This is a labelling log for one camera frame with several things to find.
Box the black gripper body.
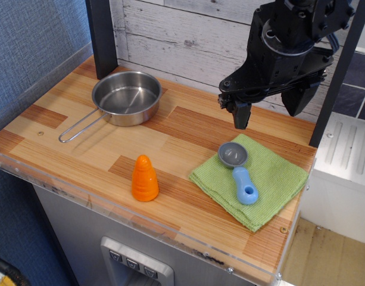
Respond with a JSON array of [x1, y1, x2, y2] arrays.
[[218, 8, 335, 111]]

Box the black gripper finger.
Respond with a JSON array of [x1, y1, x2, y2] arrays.
[[281, 81, 319, 117], [232, 101, 251, 129]]

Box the stainless steel pot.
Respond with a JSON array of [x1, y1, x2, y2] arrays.
[[58, 71, 163, 143]]

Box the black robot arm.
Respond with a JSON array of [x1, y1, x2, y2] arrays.
[[218, 1, 355, 129]]

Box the green cloth napkin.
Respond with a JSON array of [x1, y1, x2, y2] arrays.
[[189, 134, 308, 232]]

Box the grey and blue scoop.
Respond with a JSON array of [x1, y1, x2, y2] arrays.
[[217, 142, 258, 205]]

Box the white ribbed box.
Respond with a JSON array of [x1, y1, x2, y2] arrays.
[[301, 113, 365, 243]]

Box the orange plastic carrot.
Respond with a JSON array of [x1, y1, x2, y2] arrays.
[[132, 155, 159, 202]]

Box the clear acrylic table edge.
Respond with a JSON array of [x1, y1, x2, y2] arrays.
[[0, 152, 301, 285]]

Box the silver dispenser panel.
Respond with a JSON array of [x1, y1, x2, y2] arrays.
[[101, 237, 174, 285]]

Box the yellow object with black rim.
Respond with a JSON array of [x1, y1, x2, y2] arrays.
[[0, 259, 31, 286]]

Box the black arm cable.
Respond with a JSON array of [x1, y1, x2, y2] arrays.
[[320, 31, 342, 54]]

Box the dark right frame post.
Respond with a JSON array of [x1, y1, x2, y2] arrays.
[[309, 0, 365, 148]]

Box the dark frame post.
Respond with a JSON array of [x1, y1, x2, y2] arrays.
[[309, 0, 365, 148], [85, 0, 118, 79]]

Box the dark left frame post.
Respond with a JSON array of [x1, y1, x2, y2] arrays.
[[85, 0, 118, 79]]

